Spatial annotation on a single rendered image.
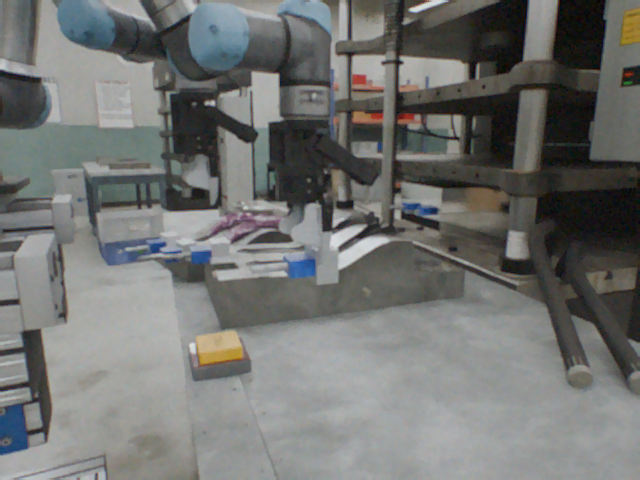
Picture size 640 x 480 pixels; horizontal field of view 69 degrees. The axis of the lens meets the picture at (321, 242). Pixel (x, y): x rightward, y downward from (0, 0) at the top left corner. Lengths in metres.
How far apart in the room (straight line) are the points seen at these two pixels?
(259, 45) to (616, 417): 0.62
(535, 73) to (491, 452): 0.87
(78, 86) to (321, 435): 7.83
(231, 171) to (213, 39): 4.81
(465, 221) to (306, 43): 1.12
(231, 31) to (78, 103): 7.59
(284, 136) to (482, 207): 1.12
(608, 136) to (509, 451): 0.83
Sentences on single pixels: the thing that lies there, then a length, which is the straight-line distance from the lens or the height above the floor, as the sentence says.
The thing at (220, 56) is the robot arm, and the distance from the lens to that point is 0.61.
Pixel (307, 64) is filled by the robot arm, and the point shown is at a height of 1.22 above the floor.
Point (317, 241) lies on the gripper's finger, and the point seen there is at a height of 0.98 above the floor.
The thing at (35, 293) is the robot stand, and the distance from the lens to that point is 0.64.
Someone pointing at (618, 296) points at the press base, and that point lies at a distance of 1.48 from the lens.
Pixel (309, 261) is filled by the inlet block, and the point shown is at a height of 0.94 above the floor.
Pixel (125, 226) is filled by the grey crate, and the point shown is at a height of 0.34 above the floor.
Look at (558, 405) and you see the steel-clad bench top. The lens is 0.68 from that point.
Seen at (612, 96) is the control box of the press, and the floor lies 1.21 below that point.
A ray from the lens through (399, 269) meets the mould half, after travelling 0.91.
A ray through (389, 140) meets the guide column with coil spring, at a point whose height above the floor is 1.11.
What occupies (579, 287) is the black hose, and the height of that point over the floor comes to 0.87.
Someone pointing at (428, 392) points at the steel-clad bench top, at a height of 0.80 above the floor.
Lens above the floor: 1.13
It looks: 13 degrees down
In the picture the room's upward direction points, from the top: straight up
